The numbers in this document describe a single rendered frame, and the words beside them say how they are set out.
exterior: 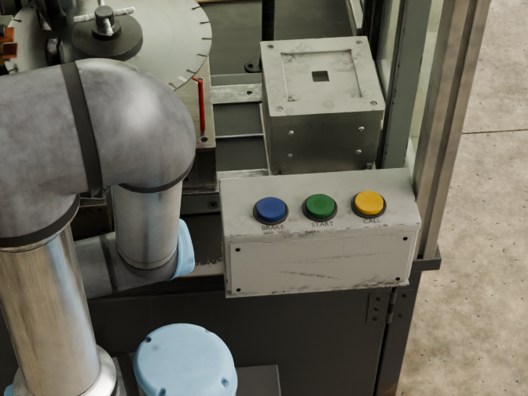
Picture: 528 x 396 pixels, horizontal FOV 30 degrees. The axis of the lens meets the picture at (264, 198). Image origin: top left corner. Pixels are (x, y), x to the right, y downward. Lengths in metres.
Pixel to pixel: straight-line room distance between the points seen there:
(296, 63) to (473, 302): 1.02
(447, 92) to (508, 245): 1.33
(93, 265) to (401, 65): 0.51
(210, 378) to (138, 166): 0.35
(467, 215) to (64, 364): 1.72
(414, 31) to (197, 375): 0.55
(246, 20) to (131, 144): 1.11
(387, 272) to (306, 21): 0.65
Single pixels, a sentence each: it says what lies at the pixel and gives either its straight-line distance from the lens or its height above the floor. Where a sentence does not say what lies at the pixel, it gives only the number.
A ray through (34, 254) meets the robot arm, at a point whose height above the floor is 1.23.
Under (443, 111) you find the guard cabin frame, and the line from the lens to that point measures 1.32.
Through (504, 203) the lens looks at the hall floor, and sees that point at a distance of 2.68.
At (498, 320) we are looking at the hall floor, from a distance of 2.44.
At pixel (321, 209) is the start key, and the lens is 1.39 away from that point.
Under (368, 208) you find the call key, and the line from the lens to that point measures 1.40.
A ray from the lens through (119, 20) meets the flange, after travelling 1.62.
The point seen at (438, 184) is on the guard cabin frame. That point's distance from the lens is 1.43.
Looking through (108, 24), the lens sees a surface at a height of 1.00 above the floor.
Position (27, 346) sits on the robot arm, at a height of 1.10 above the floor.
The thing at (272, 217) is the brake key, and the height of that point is 0.91.
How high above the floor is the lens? 1.96
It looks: 49 degrees down
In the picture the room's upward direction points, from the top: 1 degrees clockwise
